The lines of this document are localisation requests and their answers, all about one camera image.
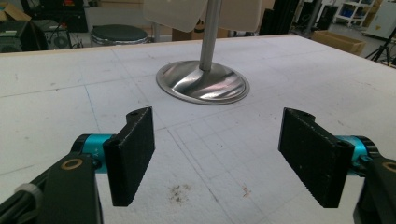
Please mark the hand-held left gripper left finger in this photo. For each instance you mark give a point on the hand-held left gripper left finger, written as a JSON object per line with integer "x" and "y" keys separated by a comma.
{"x": 130, "y": 161}

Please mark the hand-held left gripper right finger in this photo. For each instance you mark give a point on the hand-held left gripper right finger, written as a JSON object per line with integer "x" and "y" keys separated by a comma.
{"x": 317, "y": 160}

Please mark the metal utensil stand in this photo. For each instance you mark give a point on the metal utensil stand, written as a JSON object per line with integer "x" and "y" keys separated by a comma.
{"x": 186, "y": 81}

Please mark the white gridded foam mat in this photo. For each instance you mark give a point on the white gridded foam mat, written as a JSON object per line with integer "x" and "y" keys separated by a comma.
{"x": 62, "y": 93}

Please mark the plain open cardboard box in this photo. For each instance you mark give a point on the plain open cardboard box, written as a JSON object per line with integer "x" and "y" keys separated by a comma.
{"x": 339, "y": 42}

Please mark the black round stool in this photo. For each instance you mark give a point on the black round stool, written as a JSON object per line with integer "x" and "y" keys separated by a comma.
{"x": 118, "y": 32}

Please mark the black tripod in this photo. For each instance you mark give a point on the black tripod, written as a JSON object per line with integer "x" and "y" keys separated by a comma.
{"x": 381, "y": 46}

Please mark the black computer tower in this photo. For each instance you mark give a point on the black computer tower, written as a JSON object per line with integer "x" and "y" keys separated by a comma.
{"x": 56, "y": 37}

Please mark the black frame stand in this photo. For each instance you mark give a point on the black frame stand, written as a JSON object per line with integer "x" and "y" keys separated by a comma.
{"x": 280, "y": 15}

